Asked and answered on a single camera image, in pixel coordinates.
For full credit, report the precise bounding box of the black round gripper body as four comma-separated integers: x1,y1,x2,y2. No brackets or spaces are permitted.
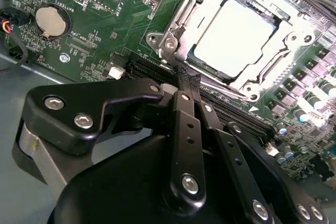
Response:
47,129,253,224

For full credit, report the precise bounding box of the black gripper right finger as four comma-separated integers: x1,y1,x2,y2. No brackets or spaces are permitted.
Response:
188,75,329,224

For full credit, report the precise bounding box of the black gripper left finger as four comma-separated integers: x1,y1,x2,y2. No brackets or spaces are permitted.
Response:
23,68,207,213

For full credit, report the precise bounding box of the metal socket cover frame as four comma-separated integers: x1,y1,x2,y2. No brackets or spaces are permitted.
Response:
164,0,317,103

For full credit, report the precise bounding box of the silver CPU green edge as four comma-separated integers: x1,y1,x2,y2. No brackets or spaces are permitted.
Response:
190,0,281,74

